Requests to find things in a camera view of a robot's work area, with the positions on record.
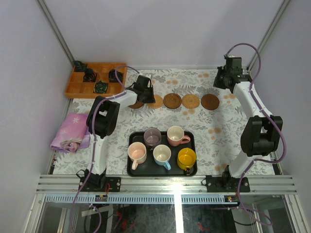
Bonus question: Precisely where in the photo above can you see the brown wooden coaster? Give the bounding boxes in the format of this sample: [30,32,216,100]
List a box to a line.
[129,101,144,109]
[201,94,220,110]
[163,93,182,109]

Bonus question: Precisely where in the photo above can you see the woven rattan coaster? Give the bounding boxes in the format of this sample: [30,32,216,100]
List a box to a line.
[182,94,200,109]
[147,95,163,109]

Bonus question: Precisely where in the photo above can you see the pink mug white inside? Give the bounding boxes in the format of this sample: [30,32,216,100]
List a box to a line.
[167,126,191,147]

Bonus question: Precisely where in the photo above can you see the yellow mug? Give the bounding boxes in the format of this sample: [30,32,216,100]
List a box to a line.
[177,148,197,175]

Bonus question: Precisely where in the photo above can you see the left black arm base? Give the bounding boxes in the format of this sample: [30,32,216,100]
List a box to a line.
[76,169,121,193]

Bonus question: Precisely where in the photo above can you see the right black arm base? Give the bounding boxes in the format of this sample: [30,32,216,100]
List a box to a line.
[201,171,250,193]

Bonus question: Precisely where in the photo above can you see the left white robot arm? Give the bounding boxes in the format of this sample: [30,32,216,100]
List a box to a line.
[86,74,155,192]

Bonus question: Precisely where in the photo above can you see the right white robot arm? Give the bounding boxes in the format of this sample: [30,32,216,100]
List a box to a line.
[213,55,283,192]

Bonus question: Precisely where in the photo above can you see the purple glass cup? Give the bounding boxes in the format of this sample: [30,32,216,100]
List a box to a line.
[143,128,162,148]

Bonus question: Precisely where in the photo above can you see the black green rolled item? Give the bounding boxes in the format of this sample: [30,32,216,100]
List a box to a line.
[94,81,108,94]

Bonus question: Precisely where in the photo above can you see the wooden compartment tray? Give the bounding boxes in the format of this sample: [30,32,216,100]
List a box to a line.
[65,63,127,99]

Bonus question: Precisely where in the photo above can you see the light pink mug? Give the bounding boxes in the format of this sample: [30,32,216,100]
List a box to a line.
[128,142,147,170]

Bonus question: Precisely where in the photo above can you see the light blue mug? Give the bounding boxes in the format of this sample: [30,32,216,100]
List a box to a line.
[153,145,172,170]

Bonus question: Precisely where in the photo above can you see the black serving tray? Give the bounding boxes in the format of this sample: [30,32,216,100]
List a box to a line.
[127,131,197,177]

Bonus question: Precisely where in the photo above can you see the purple printed cloth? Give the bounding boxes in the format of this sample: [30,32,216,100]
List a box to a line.
[50,113,90,153]

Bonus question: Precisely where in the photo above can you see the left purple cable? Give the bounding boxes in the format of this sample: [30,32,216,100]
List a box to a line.
[69,65,141,233]

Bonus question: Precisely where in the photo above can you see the aluminium front rail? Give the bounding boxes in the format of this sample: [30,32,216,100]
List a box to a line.
[35,175,298,205]

